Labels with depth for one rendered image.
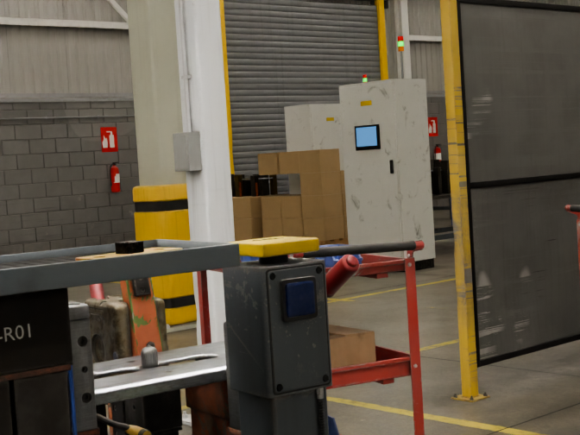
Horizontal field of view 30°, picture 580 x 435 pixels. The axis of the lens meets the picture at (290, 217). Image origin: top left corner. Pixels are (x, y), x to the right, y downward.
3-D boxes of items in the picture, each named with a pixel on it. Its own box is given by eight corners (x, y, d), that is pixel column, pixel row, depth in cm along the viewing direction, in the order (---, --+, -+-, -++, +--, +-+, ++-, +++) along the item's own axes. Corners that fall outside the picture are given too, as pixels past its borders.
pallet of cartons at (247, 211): (293, 244, 1587) (290, 193, 1583) (253, 249, 1531) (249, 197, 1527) (238, 243, 1672) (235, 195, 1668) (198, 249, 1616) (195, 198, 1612)
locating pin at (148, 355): (154, 377, 128) (152, 343, 127) (162, 379, 126) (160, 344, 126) (139, 380, 126) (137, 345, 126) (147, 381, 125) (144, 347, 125)
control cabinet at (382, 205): (347, 270, 1176) (333, 43, 1163) (381, 265, 1212) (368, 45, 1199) (402, 273, 1117) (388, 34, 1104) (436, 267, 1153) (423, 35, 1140)
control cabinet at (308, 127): (319, 246, 1520) (308, 71, 1507) (293, 246, 1558) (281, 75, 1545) (393, 236, 1632) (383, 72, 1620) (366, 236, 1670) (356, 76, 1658)
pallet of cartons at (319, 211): (365, 245, 1488) (359, 147, 1481) (325, 251, 1432) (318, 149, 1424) (302, 244, 1573) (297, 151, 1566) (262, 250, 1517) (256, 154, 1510)
